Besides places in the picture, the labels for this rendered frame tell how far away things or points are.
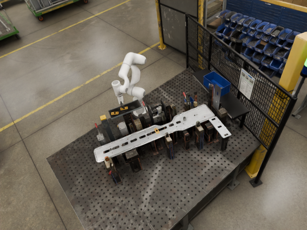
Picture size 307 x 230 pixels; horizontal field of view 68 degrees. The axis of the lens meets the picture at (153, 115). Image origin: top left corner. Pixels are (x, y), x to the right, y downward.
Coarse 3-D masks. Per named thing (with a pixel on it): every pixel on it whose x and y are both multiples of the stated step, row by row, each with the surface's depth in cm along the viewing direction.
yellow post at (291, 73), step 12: (300, 36) 164; (300, 48) 166; (288, 60) 180; (300, 60) 172; (288, 72) 185; (300, 72) 183; (288, 84) 190; (276, 108) 213; (276, 120) 225; (264, 132) 246; (252, 156) 288; (264, 156) 278; (252, 168) 299
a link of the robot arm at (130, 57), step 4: (132, 52) 244; (128, 56) 237; (132, 56) 239; (136, 56) 245; (140, 56) 248; (124, 60) 237; (128, 60) 237; (132, 60) 240; (136, 60) 246; (140, 60) 248; (144, 60) 250; (128, 64) 236; (140, 64) 253
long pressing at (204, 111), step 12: (204, 108) 264; (180, 120) 256; (192, 120) 254; (204, 120) 252; (144, 132) 251; (168, 132) 247; (108, 144) 247; (120, 144) 245; (132, 144) 243; (96, 156) 238; (108, 156) 237
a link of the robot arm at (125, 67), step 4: (124, 64) 235; (124, 68) 234; (128, 68) 237; (120, 72) 234; (124, 72) 234; (120, 76) 235; (124, 76) 231; (124, 80) 231; (128, 80) 233; (124, 84) 228; (128, 84) 231; (120, 88) 229; (124, 88) 228; (120, 92) 232; (124, 92) 229
